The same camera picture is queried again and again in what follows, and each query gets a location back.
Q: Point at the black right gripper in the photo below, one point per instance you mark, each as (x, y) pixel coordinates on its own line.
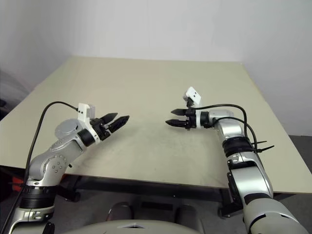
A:
(191, 119)

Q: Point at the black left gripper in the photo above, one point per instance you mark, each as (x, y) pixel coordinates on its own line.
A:
(101, 129)

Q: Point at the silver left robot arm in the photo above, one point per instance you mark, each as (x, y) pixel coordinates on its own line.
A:
(65, 143)

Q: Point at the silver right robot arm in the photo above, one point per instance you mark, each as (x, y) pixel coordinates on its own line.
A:
(248, 180)

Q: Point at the dark rounded shape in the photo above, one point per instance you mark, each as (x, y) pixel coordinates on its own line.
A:
(120, 210)

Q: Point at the grey robot torso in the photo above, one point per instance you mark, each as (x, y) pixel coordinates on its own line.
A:
(131, 226)

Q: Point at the red object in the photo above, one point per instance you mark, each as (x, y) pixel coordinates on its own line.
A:
(18, 185)

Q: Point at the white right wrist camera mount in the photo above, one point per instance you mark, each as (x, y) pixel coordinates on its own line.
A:
(193, 95)

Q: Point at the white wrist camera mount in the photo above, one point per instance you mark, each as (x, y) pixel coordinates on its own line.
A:
(84, 114)
(193, 95)

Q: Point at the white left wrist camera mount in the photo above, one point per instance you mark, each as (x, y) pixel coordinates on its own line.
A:
(84, 114)

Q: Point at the black table frame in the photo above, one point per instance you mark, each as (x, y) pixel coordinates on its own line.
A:
(146, 187)

